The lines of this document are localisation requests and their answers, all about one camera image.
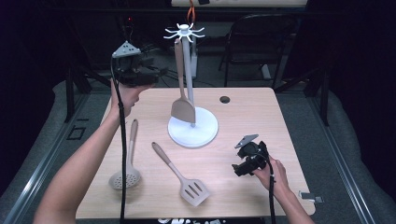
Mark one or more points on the aluminium floor rail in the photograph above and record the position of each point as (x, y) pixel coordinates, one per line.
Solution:
(342, 168)
(37, 174)

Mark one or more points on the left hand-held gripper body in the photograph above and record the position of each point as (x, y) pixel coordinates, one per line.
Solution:
(127, 67)

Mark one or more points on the white table leg post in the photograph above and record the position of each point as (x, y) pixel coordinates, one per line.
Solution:
(195, 62)

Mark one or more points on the beige slotted spatula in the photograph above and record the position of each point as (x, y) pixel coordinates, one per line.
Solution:
(193, 189)

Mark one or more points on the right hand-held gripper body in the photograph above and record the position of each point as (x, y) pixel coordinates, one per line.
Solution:
(253, 154)

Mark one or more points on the beige solid spatula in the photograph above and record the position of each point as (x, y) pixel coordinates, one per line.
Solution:
(183, 110)

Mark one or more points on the beige background table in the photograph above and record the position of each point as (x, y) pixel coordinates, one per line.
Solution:
(249, 2)

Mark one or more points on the black metal frame stand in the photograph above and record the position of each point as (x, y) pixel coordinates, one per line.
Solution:
(70, 93)
(324, 99)

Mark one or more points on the black folding chair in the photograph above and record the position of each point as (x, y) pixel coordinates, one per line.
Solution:
(258, 31)

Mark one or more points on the person's right hand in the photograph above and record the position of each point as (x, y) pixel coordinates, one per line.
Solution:
(278, 179)

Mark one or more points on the beige perforated skimmer spoon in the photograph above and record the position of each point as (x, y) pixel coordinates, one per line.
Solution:
(134, 179)

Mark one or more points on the grey metal floor piece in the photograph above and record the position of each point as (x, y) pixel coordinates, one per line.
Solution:
(309, 196)

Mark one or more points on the small white parts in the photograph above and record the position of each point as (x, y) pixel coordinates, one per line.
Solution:
(186, 221)

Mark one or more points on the person's left hand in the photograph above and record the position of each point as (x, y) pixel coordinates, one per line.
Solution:
(129, 98)

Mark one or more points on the white utensil stand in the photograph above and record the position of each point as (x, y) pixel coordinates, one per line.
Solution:
(199, 133)

